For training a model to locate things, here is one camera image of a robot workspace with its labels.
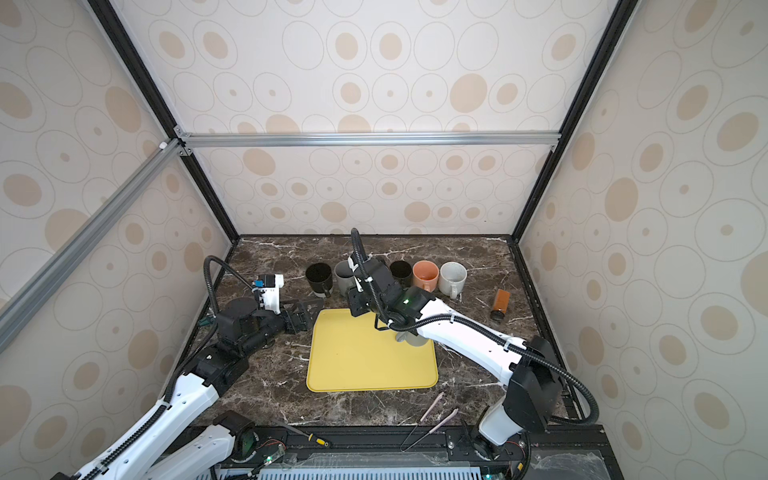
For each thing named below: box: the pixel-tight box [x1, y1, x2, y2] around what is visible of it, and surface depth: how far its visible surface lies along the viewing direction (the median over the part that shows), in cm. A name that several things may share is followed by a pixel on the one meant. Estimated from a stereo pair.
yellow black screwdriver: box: [277, 422, 330, 448], surface depth 76 cm
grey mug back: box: [396, 331, 429, 347], surface depth 92 cm
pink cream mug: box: [412, 260, 439, 293], surface depth 102 cm
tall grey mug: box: [334, 260, 358, 296], surface depth 99 cm
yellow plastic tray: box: [306, 309, 438, 392], surface depth 89 cm
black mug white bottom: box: [305, 262, 333, 298], surface depth 99 cm
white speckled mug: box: [438, 261, 468, 299], surface depth 101 cm
